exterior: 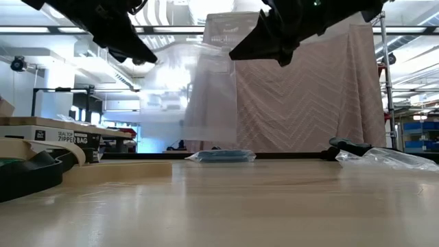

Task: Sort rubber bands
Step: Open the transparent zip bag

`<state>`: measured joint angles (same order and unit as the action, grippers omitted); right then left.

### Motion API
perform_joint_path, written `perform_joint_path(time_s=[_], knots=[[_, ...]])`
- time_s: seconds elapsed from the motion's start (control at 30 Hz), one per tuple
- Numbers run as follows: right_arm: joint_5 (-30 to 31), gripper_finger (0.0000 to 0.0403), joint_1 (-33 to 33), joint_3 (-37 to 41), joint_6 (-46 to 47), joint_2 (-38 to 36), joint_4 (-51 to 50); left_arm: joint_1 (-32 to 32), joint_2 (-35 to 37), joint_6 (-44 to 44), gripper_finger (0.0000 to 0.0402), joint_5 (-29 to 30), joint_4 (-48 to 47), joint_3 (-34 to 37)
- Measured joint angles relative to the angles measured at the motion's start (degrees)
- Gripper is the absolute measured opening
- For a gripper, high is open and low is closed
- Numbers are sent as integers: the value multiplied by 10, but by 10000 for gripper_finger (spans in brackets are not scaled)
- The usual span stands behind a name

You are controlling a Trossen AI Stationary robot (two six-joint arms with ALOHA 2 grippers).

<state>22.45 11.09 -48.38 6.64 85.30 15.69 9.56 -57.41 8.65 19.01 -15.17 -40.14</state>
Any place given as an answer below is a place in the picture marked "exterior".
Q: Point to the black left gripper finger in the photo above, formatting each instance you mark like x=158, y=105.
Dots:
x=127, y=44

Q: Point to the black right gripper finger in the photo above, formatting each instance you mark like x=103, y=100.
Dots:
x=267, y=44

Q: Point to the clear plastic zipper bag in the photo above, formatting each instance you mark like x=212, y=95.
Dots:
x=212, y=103
x=192, y=158

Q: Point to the wide beige rubber band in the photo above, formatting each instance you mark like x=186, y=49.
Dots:
x=120, y=173

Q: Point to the pink chevron blanket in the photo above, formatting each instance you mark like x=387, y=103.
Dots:
x=308, y=103

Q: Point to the red item on workbench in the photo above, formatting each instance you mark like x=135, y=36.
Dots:
x=127, y=132

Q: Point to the red plastic bin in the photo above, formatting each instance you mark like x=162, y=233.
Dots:
x=387, y=116
x=381, y=70

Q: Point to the black floor stand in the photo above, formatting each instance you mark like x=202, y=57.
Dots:
x=180, y=145

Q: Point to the black white zipper bag box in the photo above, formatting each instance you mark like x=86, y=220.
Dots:
x=51, y=134

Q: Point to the brown cardboard box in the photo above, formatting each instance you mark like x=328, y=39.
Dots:
x=6, y=108

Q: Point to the wooden top workbench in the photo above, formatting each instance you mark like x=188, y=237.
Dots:
x=20, y=120

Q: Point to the blue storage bin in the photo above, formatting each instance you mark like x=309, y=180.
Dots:
x=420, y=144
x=420, y=127

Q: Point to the heap of clear plastic bags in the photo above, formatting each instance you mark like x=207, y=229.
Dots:
x=394, y=159

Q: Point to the white air duct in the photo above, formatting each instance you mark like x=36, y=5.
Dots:
x=85, y=65

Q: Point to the distant black metal frame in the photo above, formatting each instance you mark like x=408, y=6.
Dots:
x=61, y=89

